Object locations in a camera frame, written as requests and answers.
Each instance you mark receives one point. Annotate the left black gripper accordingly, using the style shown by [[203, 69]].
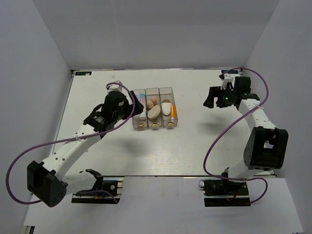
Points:
[[130, 107]]

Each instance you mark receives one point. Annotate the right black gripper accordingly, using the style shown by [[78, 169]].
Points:
[[214, 91]]

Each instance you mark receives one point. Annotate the white tube blue logo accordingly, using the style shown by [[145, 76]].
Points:
[[137, 117]]

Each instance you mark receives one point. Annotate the white tube pink blue print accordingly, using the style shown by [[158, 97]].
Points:
[[142, 100]]

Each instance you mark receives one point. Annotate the beige makeup sponge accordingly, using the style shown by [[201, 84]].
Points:
[[154, 100], [149, 104]]

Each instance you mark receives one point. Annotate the round cream powder puff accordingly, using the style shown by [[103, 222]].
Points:
[[154, 112]]

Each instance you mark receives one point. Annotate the orange tube white cap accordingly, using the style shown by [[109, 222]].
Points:
[[173, 112]]

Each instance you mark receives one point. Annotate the white oval compact case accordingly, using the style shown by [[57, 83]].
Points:
[[166, 107]]

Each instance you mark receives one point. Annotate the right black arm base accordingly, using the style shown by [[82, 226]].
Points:
[[224, 193]]

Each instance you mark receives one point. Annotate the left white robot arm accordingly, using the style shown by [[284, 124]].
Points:
[[49, 181]]

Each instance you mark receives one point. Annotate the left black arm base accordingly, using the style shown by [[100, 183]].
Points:
[[108, 190]]

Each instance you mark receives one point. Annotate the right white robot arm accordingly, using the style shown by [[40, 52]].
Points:
[[266, 147]]

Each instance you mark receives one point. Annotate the left clear organizer bin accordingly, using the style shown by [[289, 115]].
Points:
[[137, 123]]

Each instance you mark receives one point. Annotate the clear organizer bin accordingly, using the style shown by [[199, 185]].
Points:
[[154, 92], [167, 93], [137, 123]]

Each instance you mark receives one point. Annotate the middle clear organizer bin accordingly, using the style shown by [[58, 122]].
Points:
[[154, 92]]

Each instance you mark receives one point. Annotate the right clear organizer bin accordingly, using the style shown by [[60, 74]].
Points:
[[167, 93]]

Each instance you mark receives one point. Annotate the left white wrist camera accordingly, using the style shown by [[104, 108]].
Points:
[[114, 87]]

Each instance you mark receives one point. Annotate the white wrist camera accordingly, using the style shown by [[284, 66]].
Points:
[[226, 78], [114, 87]]

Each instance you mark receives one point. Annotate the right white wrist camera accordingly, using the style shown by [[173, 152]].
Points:
[[226, 78]]

